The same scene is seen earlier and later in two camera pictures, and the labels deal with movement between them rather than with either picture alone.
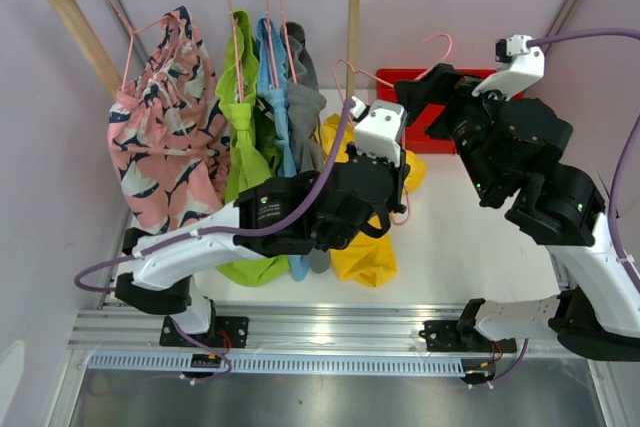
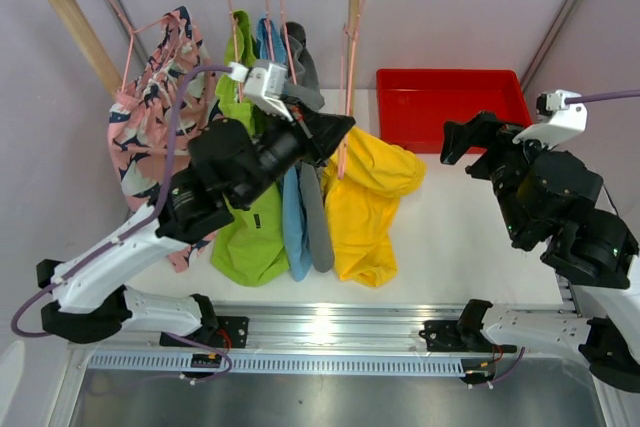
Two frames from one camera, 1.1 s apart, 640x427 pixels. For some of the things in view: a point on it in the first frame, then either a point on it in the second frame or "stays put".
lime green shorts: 256,151 stays put
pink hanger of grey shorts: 286,34 stays put
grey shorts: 306,104 stays put
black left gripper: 394,201 → 321,132
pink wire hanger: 344,62 → 345,104
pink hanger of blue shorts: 269,38 stays put
